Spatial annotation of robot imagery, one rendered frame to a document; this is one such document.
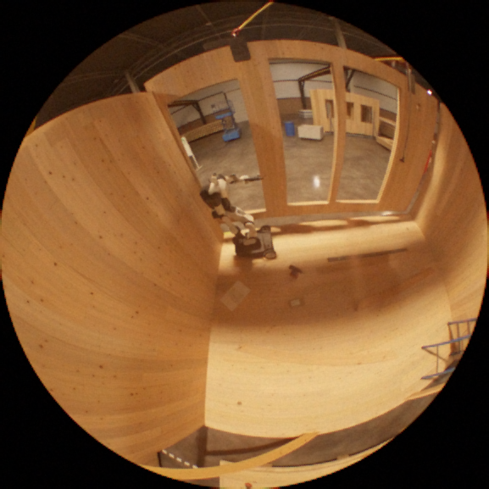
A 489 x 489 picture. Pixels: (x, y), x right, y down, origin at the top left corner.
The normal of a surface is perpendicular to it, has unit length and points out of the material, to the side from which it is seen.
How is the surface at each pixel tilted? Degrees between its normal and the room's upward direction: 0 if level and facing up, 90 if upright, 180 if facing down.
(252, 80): 90
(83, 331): 90
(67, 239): 90
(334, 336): 0
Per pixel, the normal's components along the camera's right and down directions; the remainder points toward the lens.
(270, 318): -0.25, -0.58
